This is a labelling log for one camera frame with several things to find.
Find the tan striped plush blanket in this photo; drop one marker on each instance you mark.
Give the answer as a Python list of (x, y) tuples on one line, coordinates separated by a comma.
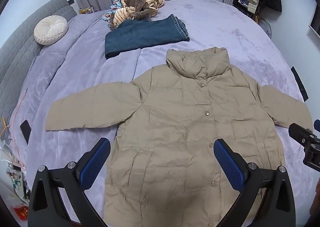
[(147, 0)]

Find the round white cushion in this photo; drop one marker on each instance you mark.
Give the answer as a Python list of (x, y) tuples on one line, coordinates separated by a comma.
[(50, 30)]

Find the beige puffer jacket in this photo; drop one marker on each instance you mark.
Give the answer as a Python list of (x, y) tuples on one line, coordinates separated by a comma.
[(180, 126)]

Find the black phone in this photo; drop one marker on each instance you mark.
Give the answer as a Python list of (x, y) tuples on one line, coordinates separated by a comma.
[(25, 131)]

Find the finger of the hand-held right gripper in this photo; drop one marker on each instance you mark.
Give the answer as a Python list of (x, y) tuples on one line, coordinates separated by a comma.
[(296, 131)]

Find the folded blue jeans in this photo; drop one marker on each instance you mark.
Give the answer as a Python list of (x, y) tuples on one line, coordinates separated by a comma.
[(142, 34)]

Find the white power strip clutter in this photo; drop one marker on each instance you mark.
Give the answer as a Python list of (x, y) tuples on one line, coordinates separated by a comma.
[(15, 177)]

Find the person's right forearm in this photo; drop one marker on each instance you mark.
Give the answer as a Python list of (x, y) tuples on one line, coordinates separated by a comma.
[(315, 199)]

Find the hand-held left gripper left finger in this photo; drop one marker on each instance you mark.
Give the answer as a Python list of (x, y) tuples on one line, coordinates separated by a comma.
[(96, 160)]

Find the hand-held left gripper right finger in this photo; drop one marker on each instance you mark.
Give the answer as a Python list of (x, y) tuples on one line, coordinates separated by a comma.
[(228, 162)]

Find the grey quilted headboard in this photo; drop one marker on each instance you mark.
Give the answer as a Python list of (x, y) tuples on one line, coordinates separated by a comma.
[(20, 49)]

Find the colourful printed cloth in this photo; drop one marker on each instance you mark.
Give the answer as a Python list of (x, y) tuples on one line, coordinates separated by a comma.
[(113, 10)]

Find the red packet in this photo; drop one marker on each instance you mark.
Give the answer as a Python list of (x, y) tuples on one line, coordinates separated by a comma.
[(21, 212)]

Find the lavender fleece bed blanket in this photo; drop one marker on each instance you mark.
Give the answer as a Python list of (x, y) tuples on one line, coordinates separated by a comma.
[(225, 29)]

